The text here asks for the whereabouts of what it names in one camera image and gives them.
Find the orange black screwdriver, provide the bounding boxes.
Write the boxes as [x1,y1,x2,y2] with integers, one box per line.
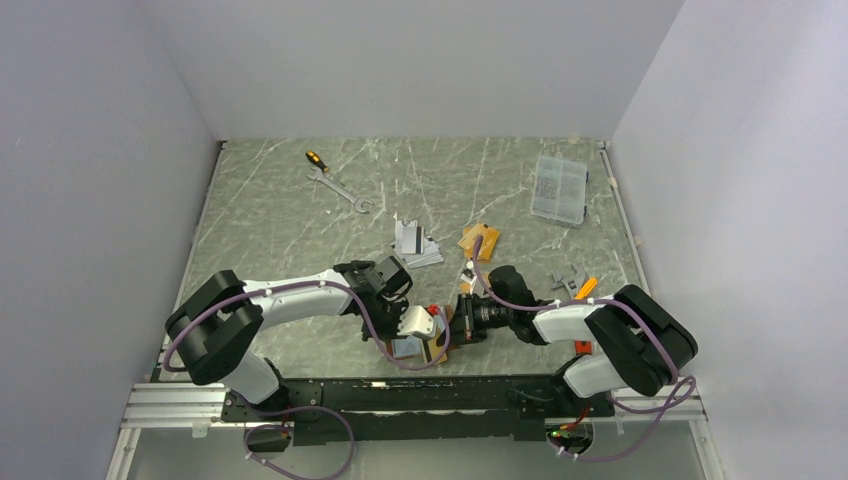
[305,150,329,173]

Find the aluminium frame rail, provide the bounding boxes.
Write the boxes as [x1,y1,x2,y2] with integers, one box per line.
[105,377,727,480]

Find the grey orange pliers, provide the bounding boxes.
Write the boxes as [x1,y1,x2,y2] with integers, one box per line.
[552,264,599,300]

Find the gold card stack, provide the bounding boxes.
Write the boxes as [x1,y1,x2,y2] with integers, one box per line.
[458,223,501,262]

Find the brown leather card holder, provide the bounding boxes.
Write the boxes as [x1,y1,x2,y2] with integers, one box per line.
[386,307,448,364]

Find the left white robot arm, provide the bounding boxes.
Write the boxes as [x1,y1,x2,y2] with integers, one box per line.
[165,257,413,420]

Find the clear plastic organizer box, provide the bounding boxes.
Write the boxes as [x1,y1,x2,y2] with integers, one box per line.
[530,155,589,226]

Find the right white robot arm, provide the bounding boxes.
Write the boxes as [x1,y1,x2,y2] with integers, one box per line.
[438,265,699,415]

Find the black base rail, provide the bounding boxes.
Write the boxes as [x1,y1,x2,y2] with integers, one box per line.
[220,372,615,447]

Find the red handled tool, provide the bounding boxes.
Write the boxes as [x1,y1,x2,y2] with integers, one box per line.
[574,341,593,355]

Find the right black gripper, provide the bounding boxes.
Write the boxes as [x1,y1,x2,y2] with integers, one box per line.
[436,292,514,347]

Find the silver open-end wrench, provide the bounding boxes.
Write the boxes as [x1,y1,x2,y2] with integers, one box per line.
[306,169,373,214]

